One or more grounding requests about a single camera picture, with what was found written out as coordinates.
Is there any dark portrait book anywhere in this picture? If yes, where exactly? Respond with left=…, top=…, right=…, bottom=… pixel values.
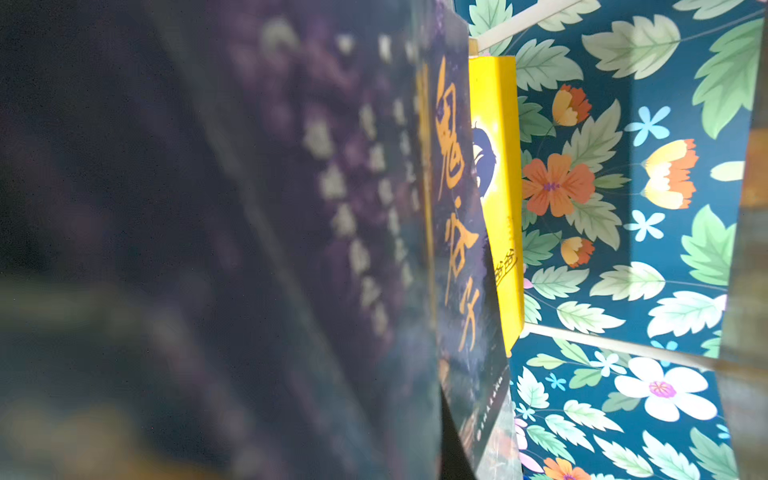
left=1, top=1, right=509, bottom=479

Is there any yellow book under shelf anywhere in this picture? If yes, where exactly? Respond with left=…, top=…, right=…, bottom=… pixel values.
left=469, top=56, right=524, bottom=357

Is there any wooden white bookshelf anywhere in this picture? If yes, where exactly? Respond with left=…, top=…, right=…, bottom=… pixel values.
left=460, top=1, right=767, bottom=479

